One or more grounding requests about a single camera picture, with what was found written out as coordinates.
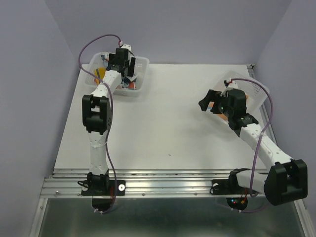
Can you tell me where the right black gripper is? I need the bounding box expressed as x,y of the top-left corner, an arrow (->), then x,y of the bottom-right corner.
197,89 -> 233,118

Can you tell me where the orange polka dot towel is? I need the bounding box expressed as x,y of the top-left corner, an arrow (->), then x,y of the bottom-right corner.
208,95 -> 248,121

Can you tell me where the blue patterned towel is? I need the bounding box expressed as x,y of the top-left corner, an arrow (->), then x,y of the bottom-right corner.
103,56 -> 136,84

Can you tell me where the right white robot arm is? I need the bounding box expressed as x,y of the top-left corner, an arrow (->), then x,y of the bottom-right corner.
198,89 -> 308,206

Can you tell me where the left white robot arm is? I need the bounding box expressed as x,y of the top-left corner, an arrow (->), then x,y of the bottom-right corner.
78,45 -> 136,196

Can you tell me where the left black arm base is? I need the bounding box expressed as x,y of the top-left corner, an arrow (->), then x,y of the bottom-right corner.
77,172 -> 126,214

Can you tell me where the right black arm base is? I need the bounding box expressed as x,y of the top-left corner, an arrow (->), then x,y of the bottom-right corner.
209,179 -> 257,210

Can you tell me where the white basket with towels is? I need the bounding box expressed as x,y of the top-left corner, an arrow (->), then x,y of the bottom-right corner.
86,52 -> 150,97

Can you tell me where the yellow grey towel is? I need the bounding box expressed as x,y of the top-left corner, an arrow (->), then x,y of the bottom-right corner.
94,67 -> 106,85

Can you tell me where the red white towel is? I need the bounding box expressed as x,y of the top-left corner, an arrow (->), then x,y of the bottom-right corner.
117,81 -> 136,90

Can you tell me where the empty white basket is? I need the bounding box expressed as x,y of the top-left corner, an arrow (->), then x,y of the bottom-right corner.
211,70 -> 269,123

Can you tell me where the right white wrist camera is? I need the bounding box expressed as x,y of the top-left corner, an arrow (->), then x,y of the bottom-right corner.
221,79 -> 238,97

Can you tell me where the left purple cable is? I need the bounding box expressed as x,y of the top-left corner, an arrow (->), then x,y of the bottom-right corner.
78,34 -> 124,215

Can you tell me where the purple cable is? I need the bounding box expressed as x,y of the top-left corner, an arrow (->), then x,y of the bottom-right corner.
231,78 -> 275,213
78,34 -> 124,215

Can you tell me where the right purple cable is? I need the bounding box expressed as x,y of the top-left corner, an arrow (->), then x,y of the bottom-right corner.
231,78 -> 275,213

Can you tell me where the aluminium frame rail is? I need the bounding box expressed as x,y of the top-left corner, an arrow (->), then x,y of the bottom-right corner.
30,168 -> 316,237

